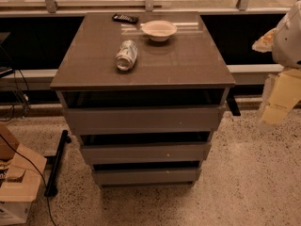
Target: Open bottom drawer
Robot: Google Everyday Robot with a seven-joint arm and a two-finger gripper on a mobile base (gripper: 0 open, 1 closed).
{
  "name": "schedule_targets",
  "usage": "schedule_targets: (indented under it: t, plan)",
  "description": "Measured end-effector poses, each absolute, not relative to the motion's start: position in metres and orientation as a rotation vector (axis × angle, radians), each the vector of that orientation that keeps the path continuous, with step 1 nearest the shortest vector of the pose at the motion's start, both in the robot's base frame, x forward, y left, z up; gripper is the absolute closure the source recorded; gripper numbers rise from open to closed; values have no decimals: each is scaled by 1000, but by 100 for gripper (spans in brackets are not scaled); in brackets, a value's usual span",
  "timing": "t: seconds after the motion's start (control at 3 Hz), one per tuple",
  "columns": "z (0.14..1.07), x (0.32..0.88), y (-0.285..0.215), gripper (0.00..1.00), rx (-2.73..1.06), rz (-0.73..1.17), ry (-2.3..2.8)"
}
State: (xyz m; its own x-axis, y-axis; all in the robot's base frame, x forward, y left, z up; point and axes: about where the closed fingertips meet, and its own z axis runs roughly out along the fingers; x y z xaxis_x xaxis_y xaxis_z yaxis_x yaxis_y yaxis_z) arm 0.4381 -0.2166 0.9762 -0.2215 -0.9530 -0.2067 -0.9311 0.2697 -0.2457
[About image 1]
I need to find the black stand leg left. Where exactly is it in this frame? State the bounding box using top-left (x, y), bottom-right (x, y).
top-left (44, 130), bottom-right (71, 198)

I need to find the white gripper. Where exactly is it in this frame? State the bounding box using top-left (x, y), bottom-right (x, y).
top-left (252, 28), bottom-right (301, 131)

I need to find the crushed white soda can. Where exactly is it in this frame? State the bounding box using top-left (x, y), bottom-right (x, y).
top-left (116, 40), bottom-right (137, 72)

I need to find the black stand leg right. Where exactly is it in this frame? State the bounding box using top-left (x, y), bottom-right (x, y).
top-left (227, 89), bottom-right (241, 116)

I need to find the brown cardboard box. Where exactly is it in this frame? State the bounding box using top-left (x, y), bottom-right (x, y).
top-left (0, 124), bottom-right (46, 226)

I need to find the grey drawer cabinet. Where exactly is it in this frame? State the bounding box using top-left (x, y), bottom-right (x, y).
top-left (51, 12), bottom-right (235, 174)

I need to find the white paper bowl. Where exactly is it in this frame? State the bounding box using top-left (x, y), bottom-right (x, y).
top-left (141, 20), bottom-right (177, 42)

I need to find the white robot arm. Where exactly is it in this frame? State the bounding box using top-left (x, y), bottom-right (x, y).
top-left (252, 0), bottom-right (301, 131)

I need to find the black stand leg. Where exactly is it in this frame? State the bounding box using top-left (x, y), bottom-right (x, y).
top-left (227, 89), bottom-right (241, 116)
top-left (44, 130), bottom-right (71, 198)

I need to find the grey top drawer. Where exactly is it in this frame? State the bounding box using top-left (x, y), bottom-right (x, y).
top-left (64, 106), bottom-right (225, 136)

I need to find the grey drawer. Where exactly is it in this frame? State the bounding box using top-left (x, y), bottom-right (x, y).
top-left (81, 143), bottom-right (211, 165)
top-left (64, 106), bottom-right (225, 136)
top-left (92, 168), bottom-right (201, 186)

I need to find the grey middle drawer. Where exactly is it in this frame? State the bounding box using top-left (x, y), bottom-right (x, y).
top-left (81, 143), bottom-right (211, 165)

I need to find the grey bottom drawer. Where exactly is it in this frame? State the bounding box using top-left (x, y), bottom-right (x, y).
top-left (92, 168), bottom-right (201, 186)

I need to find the black remote control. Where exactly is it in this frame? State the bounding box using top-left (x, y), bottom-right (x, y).
top-left (112, 13), bottom-right (138, 24)

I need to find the cable bundle at left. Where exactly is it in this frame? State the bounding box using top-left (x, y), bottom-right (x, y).
top-left (0, 44), bottom-right (32, 122)

